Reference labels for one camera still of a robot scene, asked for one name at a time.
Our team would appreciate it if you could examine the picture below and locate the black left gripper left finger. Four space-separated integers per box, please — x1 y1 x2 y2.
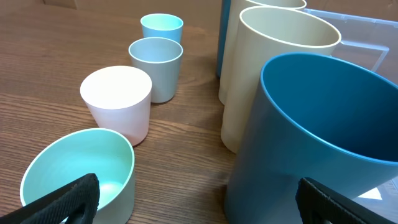
1 173 100 224

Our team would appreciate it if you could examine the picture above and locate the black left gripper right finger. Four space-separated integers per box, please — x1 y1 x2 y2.
295 177 394 224

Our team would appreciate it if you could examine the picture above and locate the mint green small cup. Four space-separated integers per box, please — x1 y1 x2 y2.
20 128 136 224

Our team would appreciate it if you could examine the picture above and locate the pink small cup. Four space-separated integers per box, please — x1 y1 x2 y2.
80 65 152 146

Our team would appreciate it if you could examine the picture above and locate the grey small cup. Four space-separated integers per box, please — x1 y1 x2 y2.
128 37 183 103

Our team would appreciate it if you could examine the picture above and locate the light blue small cup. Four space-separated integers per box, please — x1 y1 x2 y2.
140 13 184 43

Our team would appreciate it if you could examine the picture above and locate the clear plastic storage container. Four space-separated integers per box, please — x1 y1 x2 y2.
305 8 397 223

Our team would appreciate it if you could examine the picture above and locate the near dark blue tall cup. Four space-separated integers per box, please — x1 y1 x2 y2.
224 53 397 223

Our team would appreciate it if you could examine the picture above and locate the dark blue tall cup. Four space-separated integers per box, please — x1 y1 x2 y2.
224 53 397 223
216 0 231 79

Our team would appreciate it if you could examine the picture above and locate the near cream tall cup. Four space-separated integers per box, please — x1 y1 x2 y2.
221 6 341 153

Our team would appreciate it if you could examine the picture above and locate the cream tall cup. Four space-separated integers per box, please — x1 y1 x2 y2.
217 0 307 104
221 6 341 153

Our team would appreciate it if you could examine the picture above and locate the far cream tall cup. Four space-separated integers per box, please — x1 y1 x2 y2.
217 0 307 104

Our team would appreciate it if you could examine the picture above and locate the far dark blue tall cup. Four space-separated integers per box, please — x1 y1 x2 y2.
216 0 231 79

